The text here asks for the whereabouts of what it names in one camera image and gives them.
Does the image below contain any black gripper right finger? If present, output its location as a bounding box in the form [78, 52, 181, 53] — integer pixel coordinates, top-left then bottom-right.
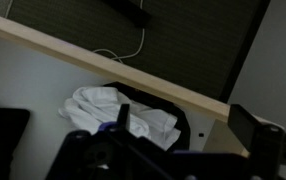
[227, 103, 286, 180]

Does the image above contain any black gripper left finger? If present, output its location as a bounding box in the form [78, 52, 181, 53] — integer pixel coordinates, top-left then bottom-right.
[46, 103, 171, 180]

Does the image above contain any white cloth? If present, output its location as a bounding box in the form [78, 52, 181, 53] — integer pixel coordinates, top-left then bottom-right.
[57, 85, 182, 152]

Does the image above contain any small black cloth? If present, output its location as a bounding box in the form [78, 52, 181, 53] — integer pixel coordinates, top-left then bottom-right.
[102, 80, 192, 153]

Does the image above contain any open wooden drawer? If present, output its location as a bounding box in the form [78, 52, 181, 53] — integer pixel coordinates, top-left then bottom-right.
[0, 9, 286, 180]

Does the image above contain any large black garment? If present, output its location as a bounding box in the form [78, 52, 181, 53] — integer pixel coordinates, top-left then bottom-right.
[0, 105, 31, 180]

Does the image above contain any white cable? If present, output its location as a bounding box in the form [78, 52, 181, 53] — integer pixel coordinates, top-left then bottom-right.
[92, 0, 147, 65]

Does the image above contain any red-handled black clamp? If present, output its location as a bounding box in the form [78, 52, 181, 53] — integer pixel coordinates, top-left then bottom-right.
[101, 0, 153, 28]

